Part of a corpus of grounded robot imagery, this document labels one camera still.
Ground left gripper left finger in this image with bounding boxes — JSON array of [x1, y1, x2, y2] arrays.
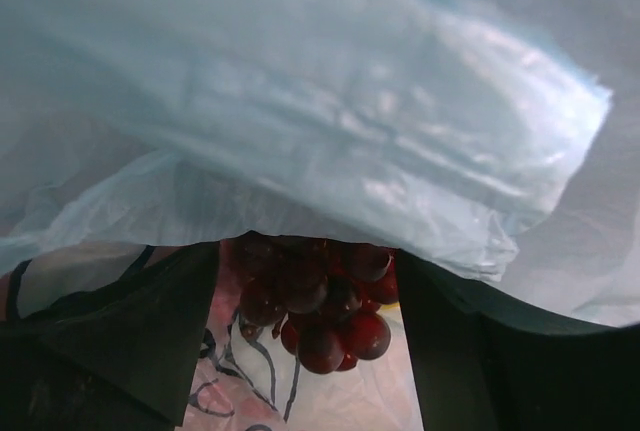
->
[[1, 243, 219, 430]]

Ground light blue plastic bag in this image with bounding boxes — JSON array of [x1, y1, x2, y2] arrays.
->
[[0, 0, 640, 431]]

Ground dark red fake grapes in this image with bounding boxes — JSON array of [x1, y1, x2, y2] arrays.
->
[[227, 231, 399, 375]]

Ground yellow fake fruit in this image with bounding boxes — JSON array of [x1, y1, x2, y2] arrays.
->
[[379, 303, 400, 311]]

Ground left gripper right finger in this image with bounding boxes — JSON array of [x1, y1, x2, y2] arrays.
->
[[396, 251, 639, 431]]

